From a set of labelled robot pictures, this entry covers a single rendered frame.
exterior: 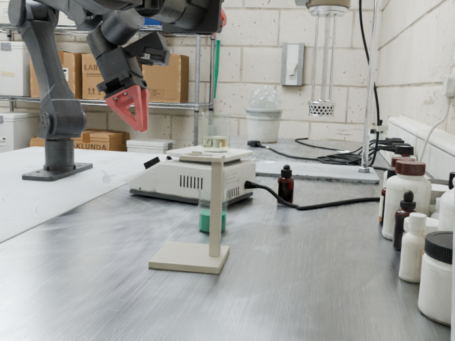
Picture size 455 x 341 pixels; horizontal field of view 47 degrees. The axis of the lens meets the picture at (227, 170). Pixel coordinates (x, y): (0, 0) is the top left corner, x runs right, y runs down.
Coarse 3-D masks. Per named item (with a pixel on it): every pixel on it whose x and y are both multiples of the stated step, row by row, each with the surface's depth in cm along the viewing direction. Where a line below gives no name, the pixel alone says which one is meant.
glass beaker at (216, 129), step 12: (216, 108) 92; (204, 120) 88; (216, 120) 88; (228, 120) 88; (204, 132) 89; (216, 132) 88; (228, 132) 89; (204, 144) 89; (216, 144) 88; (228, 144) 89
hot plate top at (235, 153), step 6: (168, 150) 92; (174, 150) 92; (180, 150) 92; (186, 150) 93; (192, 150) 93; (198, 150) 93; (234, 150) 95; (240, 150) 95; (246, 150) 96; (174, 156) 90; (228, 156) 87; (234, 156) 89; (240, 156) 91; (246, 156) 93
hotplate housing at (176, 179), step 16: (176, 160) 92; (240, 160) 95; (144, 176) 93; (160, 176) 91; (176, 176) 90; (192, 176) 88; (208, 176) 87; (224, 176) 86; (240, 176) 91; (144, 192) 94; (160, 192) 92; (176, 192) 90; (192, 192) 89; (240, 192) 92
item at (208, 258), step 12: (180, 156) 58; (192, 156) 58; (204, 156) 58; (216, 156) 58; (216, 168) 59; (216, 180) 59; (216, 192) 59; (216, 204) 59; (216, 216) 59; (216, 228) 60; (216, 240) 60; (156, 252) 61; (168, 252) 61; (180, 252) 61; (192, 252) 61; (204, 252) 62; (216, 252) 60; (228, 252) 64; (156, 264) 58; (168, 264) 58; (180, 264) 57; (192, 264) 58; (204, 264) 58; (216, 264) 58
